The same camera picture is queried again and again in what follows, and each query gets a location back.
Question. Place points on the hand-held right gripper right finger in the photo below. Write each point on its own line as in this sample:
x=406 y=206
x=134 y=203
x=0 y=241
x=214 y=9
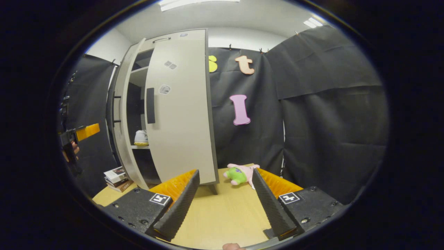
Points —
x=270 y=208

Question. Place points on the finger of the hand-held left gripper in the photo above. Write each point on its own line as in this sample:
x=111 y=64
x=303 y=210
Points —
x=88 y=132

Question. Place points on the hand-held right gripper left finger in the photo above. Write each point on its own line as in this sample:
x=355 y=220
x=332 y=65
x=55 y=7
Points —
x=178 y=208

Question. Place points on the white cabinet door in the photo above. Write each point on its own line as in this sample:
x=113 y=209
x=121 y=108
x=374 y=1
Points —
x=180 y=121
x=121 y=146

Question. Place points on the white shoe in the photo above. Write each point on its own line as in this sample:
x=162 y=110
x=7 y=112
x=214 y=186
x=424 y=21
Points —
x=141 y=138

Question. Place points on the white shoe cabinet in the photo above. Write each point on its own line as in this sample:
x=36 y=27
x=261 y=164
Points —
x=138 y=76

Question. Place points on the green pink plush toy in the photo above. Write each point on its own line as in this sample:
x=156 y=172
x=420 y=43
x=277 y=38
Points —
x=237 y=173

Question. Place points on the white book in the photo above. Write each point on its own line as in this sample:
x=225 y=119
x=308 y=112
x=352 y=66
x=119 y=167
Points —
x=115 y=173

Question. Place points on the black book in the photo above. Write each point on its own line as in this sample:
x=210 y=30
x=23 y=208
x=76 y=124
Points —
x=118 y=183

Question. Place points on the black backdrop cloth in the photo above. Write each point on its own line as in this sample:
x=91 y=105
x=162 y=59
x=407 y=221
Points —
x=329 y=139

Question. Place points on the large ceiling light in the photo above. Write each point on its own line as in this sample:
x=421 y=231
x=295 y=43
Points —
x=197 y=4

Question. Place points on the small ceiling light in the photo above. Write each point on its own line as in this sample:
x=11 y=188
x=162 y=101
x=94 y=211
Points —
x=313 y=22

